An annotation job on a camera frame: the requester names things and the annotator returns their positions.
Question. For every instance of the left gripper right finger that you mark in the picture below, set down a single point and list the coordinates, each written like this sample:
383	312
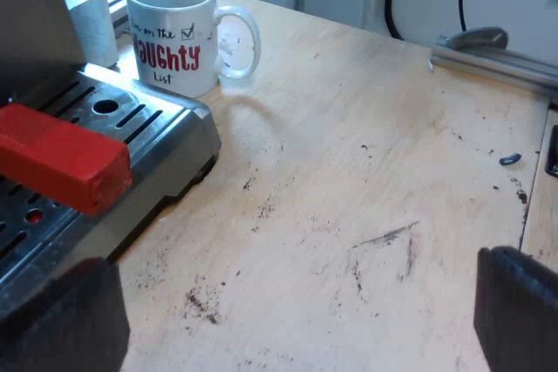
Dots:
519	315

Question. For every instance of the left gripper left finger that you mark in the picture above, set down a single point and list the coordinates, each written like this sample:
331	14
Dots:
61	324

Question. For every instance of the steel espresso machine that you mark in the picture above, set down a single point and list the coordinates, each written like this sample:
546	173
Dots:
144	137

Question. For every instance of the white mug with red and black print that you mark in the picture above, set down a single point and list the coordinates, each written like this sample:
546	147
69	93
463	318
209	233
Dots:
174	36

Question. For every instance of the metal block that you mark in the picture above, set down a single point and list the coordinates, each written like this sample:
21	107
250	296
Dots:
93	28

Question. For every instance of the aluminium rail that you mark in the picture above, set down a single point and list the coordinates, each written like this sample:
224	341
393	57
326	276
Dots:
492	62

